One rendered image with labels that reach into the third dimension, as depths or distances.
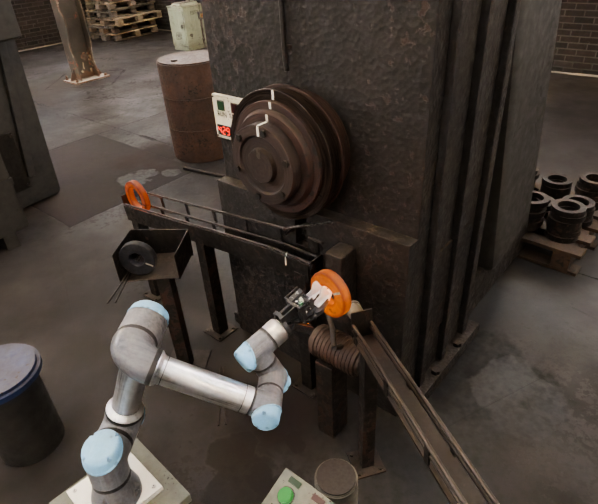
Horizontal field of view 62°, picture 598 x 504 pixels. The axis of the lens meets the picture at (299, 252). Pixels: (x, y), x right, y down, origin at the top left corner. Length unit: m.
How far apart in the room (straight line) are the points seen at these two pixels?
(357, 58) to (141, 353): 1.06
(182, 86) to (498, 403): 3.46
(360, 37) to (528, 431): 1.67
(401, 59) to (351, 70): 0.18
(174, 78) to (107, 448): 3.47
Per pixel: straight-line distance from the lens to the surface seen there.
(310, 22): 1.74
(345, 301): 1.50
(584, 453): 2.38
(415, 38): 1.54
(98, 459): 1.65
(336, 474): 1.50
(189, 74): 4.54
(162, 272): 2.17
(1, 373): 2.25
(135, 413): 1.71
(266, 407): 1.37
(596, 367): 2.74
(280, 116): 1.66
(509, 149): 2.33
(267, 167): 1.68
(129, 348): 1.35
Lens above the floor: 1.79
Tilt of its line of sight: 33 degrees down
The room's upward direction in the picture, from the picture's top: 4 degrees counter-clockwise
